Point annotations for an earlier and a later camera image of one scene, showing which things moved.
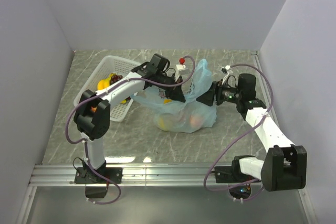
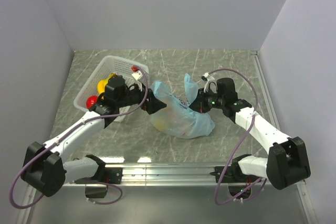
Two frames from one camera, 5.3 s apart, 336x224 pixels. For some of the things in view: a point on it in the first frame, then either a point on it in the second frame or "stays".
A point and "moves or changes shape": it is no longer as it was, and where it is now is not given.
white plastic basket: (110, 64) stays
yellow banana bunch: (104, 83) stays
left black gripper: (175, 93) -> (153, 104)
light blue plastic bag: (177, 116) moves or changes shape
